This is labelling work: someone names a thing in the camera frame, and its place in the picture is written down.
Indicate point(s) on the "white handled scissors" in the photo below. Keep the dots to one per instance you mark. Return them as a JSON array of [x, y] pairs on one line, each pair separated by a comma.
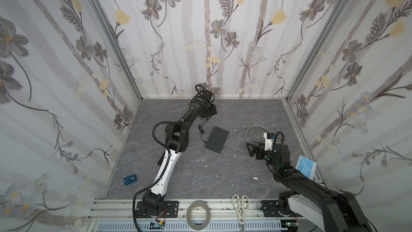
[[240, 205]]

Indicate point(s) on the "clear tape roll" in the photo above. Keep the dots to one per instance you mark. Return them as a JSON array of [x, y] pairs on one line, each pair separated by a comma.
[[198, 215]]

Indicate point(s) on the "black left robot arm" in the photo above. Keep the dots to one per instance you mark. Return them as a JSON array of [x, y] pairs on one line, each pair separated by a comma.
[[174, 137]]

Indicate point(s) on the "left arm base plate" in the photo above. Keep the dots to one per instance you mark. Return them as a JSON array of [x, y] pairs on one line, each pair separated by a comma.
[[170, 210]]

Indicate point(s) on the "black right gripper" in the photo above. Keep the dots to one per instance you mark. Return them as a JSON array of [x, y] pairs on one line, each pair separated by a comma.
[[258, 151]]

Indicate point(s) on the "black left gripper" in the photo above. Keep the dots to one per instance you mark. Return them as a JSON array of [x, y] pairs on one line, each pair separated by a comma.
[[207, 109]]

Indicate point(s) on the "small blue box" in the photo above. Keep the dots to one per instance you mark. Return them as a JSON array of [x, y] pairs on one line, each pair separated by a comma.
[[128, 180]]

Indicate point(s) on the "blue face mask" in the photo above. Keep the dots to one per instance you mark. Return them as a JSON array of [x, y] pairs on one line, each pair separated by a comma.
[[307, 167]]

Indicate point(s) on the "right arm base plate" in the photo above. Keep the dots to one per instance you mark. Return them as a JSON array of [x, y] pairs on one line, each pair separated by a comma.
[[271, 209]]

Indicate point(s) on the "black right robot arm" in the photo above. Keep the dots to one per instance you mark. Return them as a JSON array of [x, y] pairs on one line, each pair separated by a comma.
[[338, 211]]

